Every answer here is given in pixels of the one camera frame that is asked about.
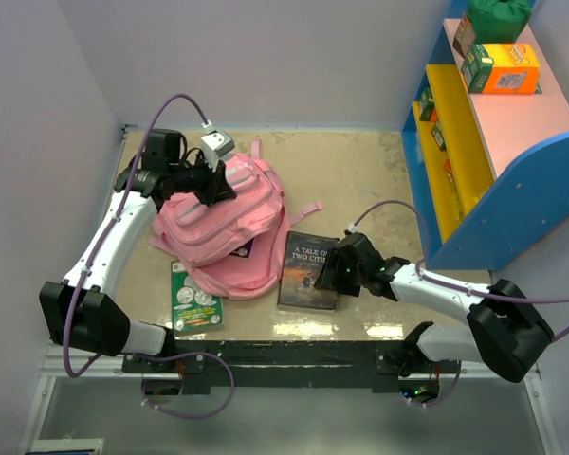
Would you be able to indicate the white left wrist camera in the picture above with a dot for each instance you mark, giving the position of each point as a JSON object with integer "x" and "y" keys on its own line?
{"x": 215, "y": 144}

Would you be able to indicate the dark novel book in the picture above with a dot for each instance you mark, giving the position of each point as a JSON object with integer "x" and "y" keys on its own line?
{"x": 304, "y": 258}

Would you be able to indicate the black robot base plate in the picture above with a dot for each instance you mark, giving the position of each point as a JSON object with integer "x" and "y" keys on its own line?
{"x": 374, "y": 365}

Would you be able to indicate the brown card box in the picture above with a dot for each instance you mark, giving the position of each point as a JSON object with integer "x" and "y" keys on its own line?
{"x": 464, "y": 36}

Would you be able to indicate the small green box upper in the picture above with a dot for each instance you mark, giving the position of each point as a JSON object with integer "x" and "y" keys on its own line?
{"x": 426, "y": 106}

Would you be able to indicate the blue yellow pink shelf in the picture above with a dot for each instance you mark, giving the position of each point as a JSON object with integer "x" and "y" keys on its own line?
{"x": 509, "y": 156}

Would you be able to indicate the pink student backpack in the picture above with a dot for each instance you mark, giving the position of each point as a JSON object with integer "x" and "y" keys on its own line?
{"x": 202, "y": 238}

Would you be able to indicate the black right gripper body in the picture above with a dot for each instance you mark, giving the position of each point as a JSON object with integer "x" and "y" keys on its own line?
{"x": 349, "y": 279}

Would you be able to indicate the green paperback book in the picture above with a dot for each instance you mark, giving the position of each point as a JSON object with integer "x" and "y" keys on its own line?
{"x": 193, "y": 309}

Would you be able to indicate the orange green crayon box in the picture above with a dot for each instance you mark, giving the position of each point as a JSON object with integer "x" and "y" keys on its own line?
{"x": 507, "y": 69}

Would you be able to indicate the small green box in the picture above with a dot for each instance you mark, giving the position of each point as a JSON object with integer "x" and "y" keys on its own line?
{"x": 426, "y": 106}
{"x": 438, "y": 135}

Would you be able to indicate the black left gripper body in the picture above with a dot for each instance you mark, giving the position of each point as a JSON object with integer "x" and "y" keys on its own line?
{"x": 199, "y": 179}

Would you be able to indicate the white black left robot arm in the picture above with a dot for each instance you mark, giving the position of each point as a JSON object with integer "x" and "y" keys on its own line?
{"x": 81, "y": 310}

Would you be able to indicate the small green box lower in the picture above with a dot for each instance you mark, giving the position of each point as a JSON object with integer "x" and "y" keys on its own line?
{"x": 438, "y": 135}

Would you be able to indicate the green cloth bag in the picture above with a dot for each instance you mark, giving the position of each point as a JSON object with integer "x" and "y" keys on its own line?
{"x": 498, "y": 22}

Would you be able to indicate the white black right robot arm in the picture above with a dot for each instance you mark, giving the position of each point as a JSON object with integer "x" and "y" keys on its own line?
{"x": 499, "y": 326}

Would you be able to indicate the purple paperback book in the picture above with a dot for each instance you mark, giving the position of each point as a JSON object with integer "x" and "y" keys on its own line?
{"x": 243, "y": 251}

